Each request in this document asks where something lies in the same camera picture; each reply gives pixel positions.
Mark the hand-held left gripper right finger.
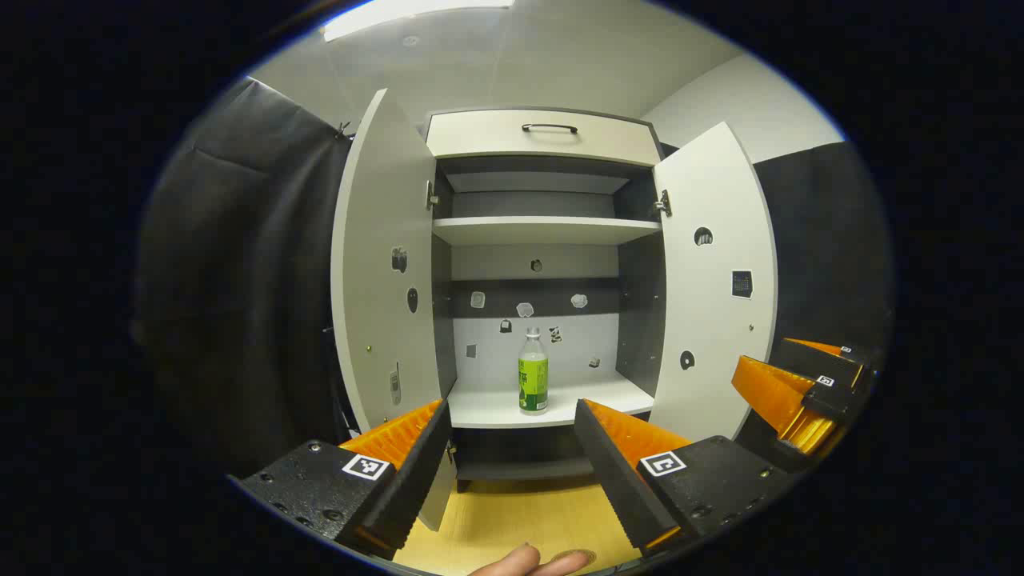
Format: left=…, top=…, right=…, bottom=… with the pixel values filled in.
left=573, top=398, right=794, bottom=558

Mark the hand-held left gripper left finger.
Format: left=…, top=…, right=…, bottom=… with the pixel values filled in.
left=230, top=398, right=454, bottom=561

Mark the white cabinet door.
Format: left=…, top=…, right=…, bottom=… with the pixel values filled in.
left=646, top=122, right=778, bottom=445
left=330, top=88, right=457, bottom=533

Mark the clear bottle with green label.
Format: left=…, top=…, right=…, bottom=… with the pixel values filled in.
left=518, top=326, right=550, bottom=415

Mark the white and grey cabinet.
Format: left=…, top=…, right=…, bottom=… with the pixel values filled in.
left=424, top=106, right=669, bottom=493

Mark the white cabinet drawer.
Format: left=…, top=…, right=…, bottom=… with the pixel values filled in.
left=426, top=108, right=663, bottom=167

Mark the black backdrop cloth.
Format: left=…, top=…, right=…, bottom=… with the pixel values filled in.
left=132, top=76, right=895, bottom=481

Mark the ceiling light panel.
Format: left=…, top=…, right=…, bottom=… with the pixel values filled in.
left=320, top=0, right=517, bottom=42

